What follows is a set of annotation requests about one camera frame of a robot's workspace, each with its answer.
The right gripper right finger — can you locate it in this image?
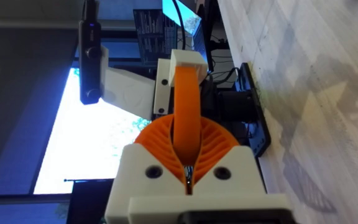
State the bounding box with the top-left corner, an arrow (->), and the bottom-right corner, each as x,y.
192,116 -> 267,196

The black cable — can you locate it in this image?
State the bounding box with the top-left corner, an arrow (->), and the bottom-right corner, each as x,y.
171,0 -> 187,51

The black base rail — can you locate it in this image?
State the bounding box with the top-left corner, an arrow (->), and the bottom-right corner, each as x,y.
235,62 -> 272,158

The bright monitor screen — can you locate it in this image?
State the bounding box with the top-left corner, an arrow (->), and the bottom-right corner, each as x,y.
32,67 -> 152,196

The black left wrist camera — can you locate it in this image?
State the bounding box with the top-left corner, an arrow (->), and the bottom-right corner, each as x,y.
78,0 -> 103,106

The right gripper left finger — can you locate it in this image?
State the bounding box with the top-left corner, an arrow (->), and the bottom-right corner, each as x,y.
104,114 -> 189,224

